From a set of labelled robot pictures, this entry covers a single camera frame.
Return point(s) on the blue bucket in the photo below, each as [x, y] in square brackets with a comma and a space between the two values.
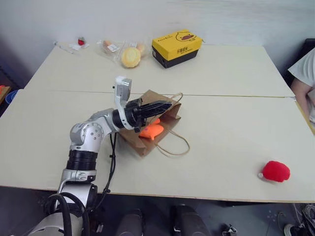
[11, 97]

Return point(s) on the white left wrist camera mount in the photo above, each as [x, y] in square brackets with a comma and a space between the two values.
[122, 88]

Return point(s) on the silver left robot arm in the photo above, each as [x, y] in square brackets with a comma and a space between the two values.
[86, 132]

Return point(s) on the person's bare forearm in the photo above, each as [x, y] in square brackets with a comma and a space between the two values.
[301, 98]

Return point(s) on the clear packet with round bun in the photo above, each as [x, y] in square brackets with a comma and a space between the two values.
[140, 48]

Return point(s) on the orange fish plush toy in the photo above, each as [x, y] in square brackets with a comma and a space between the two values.
[151, 130]

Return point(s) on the round yellow plush toy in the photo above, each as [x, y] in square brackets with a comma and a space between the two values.
[131, 57]

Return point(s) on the person's white shirt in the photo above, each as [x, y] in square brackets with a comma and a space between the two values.
[305, 66]

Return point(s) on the dark rounded shape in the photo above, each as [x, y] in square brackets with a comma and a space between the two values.
[130, 223]
[189, 221]

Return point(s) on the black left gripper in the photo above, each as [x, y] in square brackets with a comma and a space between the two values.
[134, 115]

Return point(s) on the yellow black duck shoe box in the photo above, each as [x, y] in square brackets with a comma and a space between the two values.
[172, 44]

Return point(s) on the red plush toy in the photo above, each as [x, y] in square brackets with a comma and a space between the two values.
[276, 171]

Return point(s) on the brown paper bag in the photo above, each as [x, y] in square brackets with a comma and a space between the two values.
[137, 143]

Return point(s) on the grey mesh sneaker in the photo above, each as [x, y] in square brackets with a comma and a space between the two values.
[309, 216]

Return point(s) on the small strawberry toy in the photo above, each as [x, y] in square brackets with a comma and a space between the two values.
[81, 41]

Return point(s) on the black chair back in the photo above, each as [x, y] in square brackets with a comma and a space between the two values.
[306, 46]

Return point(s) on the clear packet with orange toy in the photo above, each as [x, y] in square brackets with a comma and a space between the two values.
[109, 46]

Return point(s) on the wooden crate with orange item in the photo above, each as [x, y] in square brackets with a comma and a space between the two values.
[3, 92]

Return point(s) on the white black sneaker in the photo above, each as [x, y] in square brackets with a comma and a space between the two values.
[294, 231]

